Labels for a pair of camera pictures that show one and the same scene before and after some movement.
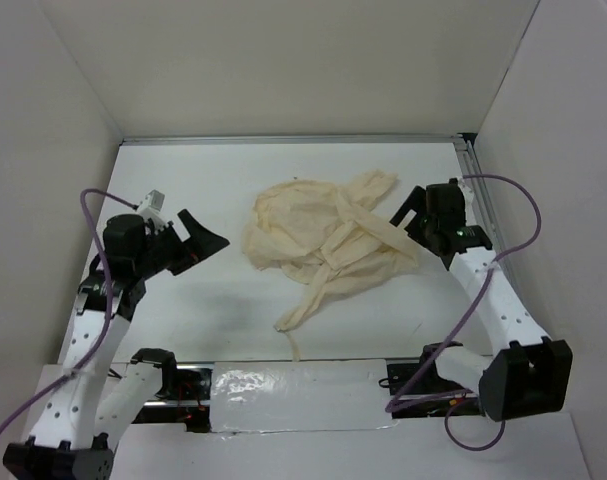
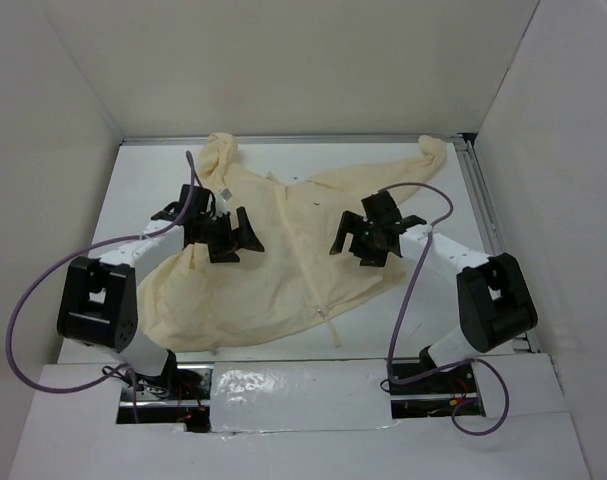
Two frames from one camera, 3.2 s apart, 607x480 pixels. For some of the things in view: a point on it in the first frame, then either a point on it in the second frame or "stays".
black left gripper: (201, 244) → (242, 237)
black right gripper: (417, 201) → (353, 222)
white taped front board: (262, 396) stays
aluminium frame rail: (467, 142) stays
